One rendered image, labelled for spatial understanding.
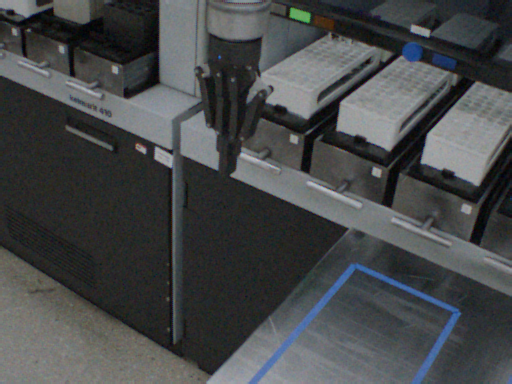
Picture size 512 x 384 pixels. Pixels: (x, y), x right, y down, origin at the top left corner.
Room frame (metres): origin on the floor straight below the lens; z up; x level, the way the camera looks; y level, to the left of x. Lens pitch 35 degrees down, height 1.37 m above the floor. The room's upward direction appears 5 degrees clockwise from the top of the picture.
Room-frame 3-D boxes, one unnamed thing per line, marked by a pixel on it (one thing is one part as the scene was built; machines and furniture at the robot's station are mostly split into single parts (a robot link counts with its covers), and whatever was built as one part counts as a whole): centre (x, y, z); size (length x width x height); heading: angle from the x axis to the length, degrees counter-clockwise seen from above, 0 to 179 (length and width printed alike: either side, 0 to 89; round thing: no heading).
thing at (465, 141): (1.01, -0.37, 0.83); 0.30 x 0.10 x 0.06; 149
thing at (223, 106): (0.91, 0.06, 0.89); 0.04 x 0.01 x 0.11; 150
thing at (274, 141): (1.28, -0.18, 0.78); 0.73 x 0.14 x 0.09; 149
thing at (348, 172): (1.21, -0.31, 0.78); 0.73 x 0.14 x 0.09; 149
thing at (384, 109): (1.09, -0.24, 0.83); 0.30 x 0.10 x 0.06; 149
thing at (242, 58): (0.91, 0.05, 0.96); 0.08 x 0.07 x 0.09; 60
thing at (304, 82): (1.17, -0.11, 0.83); 0.30 x 0.10 x 0.06; 149
